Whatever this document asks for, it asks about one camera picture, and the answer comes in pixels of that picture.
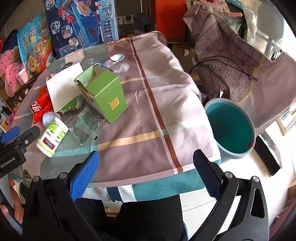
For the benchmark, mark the white green-label supplement bottle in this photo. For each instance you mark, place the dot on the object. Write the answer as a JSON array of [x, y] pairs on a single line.
[[52, 136]]

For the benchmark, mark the teal and white cloth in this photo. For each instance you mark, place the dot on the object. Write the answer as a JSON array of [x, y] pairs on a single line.
[[161, 187]]

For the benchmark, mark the person's left hand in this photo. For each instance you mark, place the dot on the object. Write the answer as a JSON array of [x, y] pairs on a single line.
[[11, 212]]

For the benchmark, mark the pink paper cup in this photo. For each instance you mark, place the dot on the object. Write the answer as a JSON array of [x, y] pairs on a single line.
[[50, 76]]

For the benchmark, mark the brown cardboard box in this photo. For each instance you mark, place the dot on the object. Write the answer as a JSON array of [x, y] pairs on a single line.
[[182, 55]]

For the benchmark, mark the red cabinet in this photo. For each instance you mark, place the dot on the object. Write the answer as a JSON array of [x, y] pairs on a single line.
[[170, 18]]

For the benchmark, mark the white wall socket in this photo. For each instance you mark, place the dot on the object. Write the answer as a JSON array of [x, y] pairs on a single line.
[[124, 19]]

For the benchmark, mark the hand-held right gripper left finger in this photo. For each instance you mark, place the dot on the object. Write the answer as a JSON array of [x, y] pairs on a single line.
[[84, 176]]

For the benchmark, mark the small pink box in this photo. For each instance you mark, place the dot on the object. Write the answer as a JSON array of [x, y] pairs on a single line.
[[22, 75]]

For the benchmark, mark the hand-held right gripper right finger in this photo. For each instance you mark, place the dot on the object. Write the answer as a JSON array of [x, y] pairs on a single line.
[[205, 171]]

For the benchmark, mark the clear blue-label plastic bottle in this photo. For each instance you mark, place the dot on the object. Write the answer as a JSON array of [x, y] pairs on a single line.
[[101, 64]]

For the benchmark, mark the clear plastic wrapper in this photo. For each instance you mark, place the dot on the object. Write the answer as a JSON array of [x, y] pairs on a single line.
[[85, 125]]

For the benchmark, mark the black flat box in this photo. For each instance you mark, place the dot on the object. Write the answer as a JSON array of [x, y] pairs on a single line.
[[269, 155]]

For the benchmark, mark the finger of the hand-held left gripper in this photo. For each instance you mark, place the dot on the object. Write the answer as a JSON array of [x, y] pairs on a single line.
[[27, 138], [9, 135]]

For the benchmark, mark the teal round bin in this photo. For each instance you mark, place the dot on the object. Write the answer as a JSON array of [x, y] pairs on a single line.
[[229, 129]]

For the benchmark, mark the green carton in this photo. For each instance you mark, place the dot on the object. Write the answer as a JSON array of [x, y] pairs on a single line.
[[104, 92]]

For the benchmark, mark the red plastic bag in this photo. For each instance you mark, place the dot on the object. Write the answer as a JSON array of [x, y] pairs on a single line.
[[42, 99]]

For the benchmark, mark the clear plastic bag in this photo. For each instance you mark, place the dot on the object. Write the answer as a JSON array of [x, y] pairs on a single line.
[[62, 88]]

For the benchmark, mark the blue toy box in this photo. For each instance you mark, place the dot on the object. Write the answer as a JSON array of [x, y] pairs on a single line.
[[76, 25]]

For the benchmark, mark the clear plastic cup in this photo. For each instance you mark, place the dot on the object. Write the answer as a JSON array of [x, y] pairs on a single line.
[[120, 67]]

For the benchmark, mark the cartoon puppy bag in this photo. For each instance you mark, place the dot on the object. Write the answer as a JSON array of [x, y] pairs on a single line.
[[34, 51]]

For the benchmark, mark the black power adapter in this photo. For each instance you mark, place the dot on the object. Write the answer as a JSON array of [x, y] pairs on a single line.
[[143, 22]]

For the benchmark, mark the white round lid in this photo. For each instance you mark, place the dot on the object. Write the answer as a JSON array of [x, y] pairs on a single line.
[[49, 117]]

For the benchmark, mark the pink butterfly wings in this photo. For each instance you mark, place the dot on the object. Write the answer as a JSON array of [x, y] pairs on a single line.
[[9, 69]]

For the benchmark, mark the person's black pants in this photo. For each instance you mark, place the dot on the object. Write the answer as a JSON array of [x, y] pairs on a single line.
[[150, 220]]

